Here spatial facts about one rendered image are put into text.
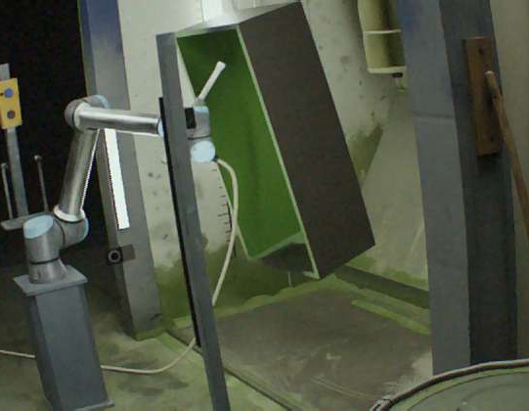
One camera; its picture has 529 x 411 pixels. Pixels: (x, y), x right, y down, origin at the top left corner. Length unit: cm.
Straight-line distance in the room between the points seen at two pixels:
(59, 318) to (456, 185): 226
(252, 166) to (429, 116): 239
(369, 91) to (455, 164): 332
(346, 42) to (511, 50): 294
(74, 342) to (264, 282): 158
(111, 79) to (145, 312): 128
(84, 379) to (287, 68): 166
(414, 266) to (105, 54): 199
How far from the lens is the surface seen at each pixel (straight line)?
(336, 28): 537
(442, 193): 226
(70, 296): 399
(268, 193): 461
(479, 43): 220
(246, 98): 452
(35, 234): 398
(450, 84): 216
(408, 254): 493
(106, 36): 477
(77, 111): 371
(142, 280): 494
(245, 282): 520
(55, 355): 404
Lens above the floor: 164
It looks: 12 degrees down
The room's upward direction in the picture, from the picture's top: 8 degrees counter-clockwise
